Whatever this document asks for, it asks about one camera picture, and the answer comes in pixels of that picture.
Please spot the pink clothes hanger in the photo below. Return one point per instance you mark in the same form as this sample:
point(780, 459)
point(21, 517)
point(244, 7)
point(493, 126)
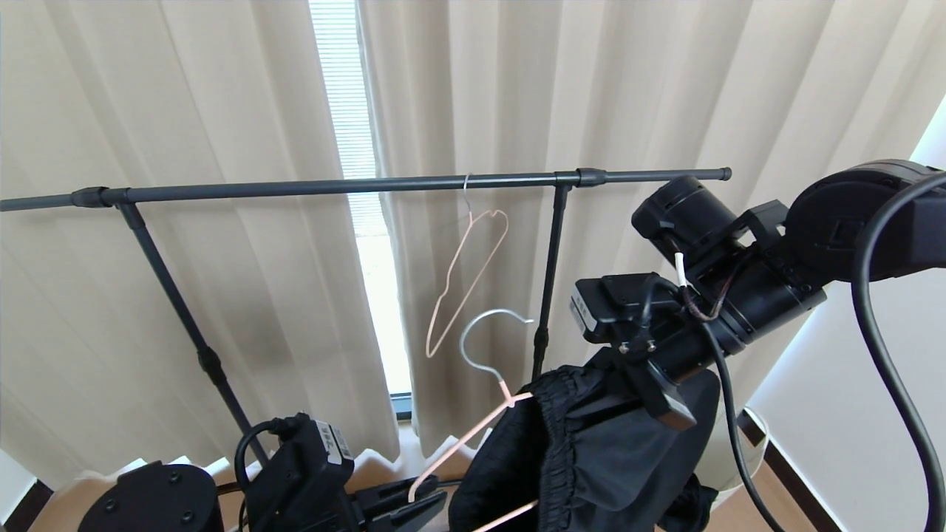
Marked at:
point(462, 266)
point(473, 432)

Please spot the black garment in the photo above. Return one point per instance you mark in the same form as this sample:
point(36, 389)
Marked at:
point(695, 506)

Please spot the beige curtain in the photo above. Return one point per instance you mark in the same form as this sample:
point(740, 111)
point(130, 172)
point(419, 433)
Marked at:
point(665, 74)
point(148, 89)

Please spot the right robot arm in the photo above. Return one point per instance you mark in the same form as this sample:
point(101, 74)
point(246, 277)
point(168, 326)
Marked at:
point(842, 222)

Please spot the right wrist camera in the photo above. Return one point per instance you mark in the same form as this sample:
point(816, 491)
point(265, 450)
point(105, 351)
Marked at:
point(613, 303)

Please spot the white laundry basket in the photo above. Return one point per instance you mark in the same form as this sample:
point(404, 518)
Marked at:
point(739, 451)

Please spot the black shorts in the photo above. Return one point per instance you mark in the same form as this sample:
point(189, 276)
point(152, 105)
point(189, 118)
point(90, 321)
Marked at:
point(591, 458)

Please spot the window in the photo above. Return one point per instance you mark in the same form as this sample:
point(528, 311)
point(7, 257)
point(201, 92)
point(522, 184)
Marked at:
point(344, 74)

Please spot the black clothes rack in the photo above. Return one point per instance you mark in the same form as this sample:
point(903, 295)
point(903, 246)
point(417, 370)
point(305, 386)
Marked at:
point(259, 187)

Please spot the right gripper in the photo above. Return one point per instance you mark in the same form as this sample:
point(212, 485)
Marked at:
point(754, 310)

